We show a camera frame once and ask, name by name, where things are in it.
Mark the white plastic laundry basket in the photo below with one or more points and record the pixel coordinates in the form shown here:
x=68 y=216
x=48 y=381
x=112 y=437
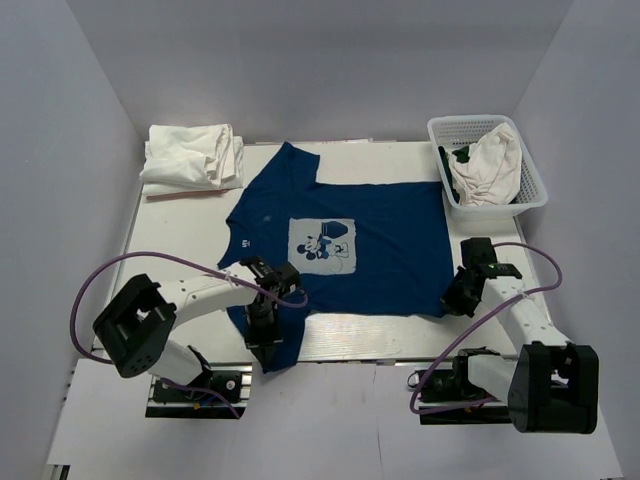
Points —
x=454 y=132

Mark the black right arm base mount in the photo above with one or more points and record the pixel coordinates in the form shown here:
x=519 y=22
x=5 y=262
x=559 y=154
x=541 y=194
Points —
x=441 y=390

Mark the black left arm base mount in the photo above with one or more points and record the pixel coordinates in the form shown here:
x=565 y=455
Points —
x=233 y=382

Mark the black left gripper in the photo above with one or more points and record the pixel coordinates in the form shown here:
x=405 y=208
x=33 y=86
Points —
x=262 y=343

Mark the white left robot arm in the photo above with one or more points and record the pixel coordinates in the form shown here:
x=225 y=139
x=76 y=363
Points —
x=135 y=327

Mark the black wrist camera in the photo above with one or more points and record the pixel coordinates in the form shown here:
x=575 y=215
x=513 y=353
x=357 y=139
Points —
x=282 y=280
x=477 y=251

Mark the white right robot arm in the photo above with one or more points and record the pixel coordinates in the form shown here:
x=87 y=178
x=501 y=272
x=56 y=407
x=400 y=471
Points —
x=552 y=386

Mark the folded white t-shirt lower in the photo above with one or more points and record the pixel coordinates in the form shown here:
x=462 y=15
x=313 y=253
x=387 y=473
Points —
x=194 y=172

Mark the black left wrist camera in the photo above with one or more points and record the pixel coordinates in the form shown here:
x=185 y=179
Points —
x=282 y=280

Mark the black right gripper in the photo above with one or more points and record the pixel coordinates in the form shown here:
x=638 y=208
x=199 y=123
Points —
x=452 y=304

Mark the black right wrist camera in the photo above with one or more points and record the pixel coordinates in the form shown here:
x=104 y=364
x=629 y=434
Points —
x=477 y=251

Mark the blue Mickey print t-shirt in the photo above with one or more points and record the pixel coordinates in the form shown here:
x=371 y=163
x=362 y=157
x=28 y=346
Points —
x=369 y=249

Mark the crumpled white t-shirt in basket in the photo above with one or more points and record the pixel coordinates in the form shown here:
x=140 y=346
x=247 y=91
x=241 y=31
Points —
x=492 y=175

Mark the dark green garment in basket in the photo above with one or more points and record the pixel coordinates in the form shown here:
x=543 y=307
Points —
x=461 y=156

